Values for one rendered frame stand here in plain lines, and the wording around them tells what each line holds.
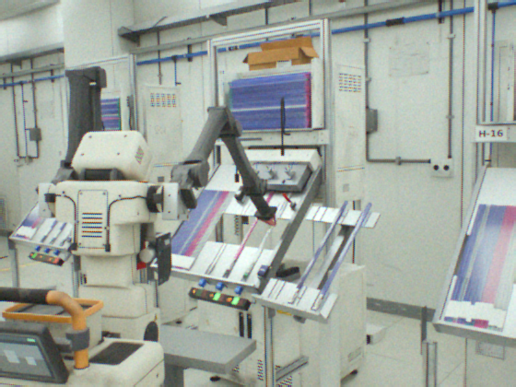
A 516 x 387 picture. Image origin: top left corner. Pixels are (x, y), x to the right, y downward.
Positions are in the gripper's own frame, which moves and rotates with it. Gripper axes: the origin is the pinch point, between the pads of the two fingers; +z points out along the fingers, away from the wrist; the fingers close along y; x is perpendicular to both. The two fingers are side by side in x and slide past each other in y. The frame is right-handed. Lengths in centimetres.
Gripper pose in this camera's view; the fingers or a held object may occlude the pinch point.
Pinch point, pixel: (273, 224)
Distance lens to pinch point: 253.1
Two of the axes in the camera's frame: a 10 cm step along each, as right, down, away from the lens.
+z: 4.3, 6.9, 5.8
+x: -4.6, 7.2, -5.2
